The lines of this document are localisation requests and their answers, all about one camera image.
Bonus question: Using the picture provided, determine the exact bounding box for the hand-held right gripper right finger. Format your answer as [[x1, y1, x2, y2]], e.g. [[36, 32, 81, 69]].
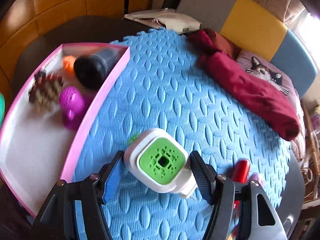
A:
[[189, 151, 288, 240]]

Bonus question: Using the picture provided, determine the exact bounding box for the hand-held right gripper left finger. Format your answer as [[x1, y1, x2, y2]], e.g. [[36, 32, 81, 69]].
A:
[[29, 150, 125, 240]]

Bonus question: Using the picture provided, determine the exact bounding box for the white green plug-in device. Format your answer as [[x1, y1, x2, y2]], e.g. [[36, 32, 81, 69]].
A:
[[124, 128, 198, 199]]

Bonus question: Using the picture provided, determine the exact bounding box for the red metallic object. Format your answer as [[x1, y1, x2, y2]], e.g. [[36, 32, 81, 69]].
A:
[[231, 159, 251, 209]]

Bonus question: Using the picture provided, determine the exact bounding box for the magenta spiky ball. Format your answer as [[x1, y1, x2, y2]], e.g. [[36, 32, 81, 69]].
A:
[[59, 86, 88, 130]]

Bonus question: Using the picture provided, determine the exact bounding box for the pink-rimmed white tray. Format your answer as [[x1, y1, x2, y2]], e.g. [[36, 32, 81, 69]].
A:
[[0, 43, 131, 218]]

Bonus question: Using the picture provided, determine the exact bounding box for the black bottle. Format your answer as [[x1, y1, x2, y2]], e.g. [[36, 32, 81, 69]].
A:
[[74, 47, 120, 89]]

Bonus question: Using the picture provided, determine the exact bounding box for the orange plastic toy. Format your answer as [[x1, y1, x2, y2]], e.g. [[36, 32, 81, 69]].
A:
[[62, 55, 77, 74]]

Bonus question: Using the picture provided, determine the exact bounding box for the green plastic toy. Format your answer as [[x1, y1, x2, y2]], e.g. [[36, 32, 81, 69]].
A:
[[0, 92, 5, 127]]

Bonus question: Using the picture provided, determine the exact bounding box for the blue foam mat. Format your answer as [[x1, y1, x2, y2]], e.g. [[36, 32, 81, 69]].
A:
[[72, 27, 292, 240]]

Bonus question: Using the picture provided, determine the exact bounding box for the dark red cloth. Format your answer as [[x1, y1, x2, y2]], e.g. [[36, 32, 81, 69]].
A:
[[187, 29, 300, 141]]

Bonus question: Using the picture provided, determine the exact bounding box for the pink patterned blanket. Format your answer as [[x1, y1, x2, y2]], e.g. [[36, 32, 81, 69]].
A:
[[290, 87, 307, 160]]

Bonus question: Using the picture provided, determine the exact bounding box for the wooden side table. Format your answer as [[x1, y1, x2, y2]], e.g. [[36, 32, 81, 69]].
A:
[[301, 100, 320, 208]]

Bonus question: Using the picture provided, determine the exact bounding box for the pink cat pillow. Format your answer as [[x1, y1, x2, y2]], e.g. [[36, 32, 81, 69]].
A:
[[236, 49, 297, 98]]

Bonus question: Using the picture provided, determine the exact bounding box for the pink toy box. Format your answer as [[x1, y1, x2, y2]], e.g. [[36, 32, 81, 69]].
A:
[[310, 105, 320, 128]]

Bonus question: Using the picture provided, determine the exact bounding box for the beige cloth bag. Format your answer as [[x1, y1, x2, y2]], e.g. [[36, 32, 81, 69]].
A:
[[124, 8, 202, 34]]

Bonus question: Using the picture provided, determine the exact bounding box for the grey yellow blue headboard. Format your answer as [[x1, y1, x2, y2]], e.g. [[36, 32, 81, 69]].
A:
[[175, 0, 318, 98]]

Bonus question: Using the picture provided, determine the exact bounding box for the window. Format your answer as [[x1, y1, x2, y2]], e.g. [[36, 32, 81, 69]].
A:
[[295, 7, 320, 68]]

